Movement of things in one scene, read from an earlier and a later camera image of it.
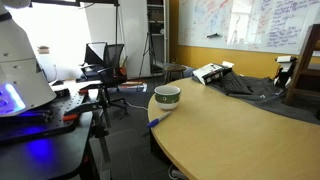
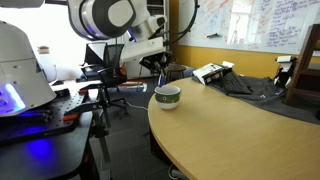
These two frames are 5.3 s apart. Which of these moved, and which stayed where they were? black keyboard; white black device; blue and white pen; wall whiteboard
Moved: blue and white pen
Stayed: black keyboard; wall whiteboard; white black device
